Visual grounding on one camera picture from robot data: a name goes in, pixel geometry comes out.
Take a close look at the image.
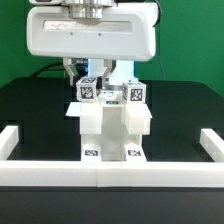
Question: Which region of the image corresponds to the white sheet with tags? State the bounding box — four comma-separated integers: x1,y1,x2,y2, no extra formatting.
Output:
66,102,81,117

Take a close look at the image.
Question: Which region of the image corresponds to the white chair back piece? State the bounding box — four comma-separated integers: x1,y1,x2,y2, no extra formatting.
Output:
80,100,152,135

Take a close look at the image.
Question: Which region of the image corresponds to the black cable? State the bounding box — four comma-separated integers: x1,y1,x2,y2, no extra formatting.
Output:
31,60,88,78

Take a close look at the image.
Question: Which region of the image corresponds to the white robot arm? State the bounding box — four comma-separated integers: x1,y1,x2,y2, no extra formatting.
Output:
26,0,161,79

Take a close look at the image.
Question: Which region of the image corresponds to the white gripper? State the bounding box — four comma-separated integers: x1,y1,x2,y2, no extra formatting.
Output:
27,3,158,89

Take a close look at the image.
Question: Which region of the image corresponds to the white chair seat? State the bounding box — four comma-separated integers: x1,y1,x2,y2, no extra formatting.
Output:
80,99,146,162

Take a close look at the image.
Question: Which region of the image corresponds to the white U-shaped fence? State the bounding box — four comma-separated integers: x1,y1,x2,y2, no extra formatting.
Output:
0,126,224,188

